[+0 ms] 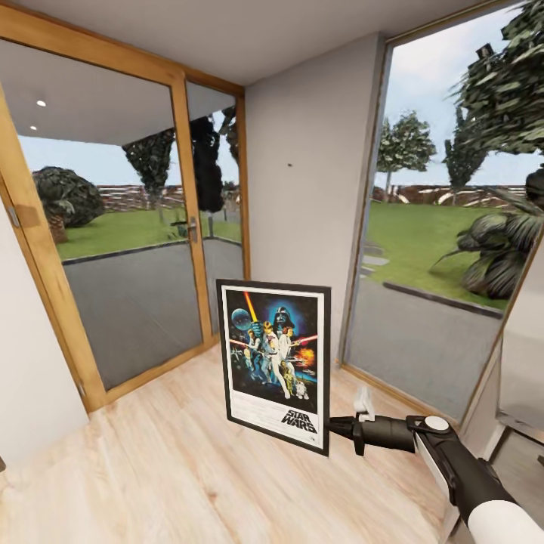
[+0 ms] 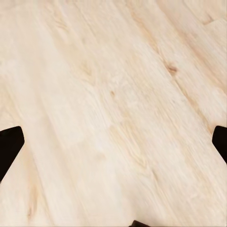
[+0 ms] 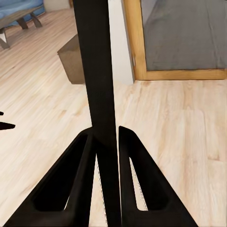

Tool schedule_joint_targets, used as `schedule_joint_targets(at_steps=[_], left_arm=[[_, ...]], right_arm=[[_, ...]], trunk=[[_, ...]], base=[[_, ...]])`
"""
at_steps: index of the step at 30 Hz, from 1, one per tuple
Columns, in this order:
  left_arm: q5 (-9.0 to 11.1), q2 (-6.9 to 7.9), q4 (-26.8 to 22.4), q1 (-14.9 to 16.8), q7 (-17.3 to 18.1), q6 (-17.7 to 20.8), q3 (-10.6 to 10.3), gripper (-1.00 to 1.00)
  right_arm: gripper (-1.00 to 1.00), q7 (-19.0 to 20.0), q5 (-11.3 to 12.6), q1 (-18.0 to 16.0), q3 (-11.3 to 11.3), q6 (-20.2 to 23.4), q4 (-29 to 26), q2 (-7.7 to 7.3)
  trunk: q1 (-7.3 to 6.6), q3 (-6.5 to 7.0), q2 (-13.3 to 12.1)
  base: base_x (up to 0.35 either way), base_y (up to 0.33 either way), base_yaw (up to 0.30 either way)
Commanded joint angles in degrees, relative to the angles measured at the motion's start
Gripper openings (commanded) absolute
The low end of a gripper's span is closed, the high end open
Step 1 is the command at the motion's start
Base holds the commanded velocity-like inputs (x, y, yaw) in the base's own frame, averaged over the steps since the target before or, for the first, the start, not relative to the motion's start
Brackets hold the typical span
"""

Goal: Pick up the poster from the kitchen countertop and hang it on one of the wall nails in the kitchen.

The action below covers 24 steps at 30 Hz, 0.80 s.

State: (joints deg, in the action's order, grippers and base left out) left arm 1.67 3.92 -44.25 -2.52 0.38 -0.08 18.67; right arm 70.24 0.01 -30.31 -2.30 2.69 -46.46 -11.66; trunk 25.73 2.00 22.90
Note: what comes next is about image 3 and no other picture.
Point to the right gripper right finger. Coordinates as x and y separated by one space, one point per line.
165 209

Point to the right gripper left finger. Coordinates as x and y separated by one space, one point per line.
63 196

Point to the door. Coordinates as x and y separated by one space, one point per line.
178 39

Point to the poster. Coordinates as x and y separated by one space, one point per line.
93 27

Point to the sofa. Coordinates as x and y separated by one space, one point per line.
8 7

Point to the coffee table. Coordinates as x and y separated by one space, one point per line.
19 17

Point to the cabinet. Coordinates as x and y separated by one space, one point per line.
70 57

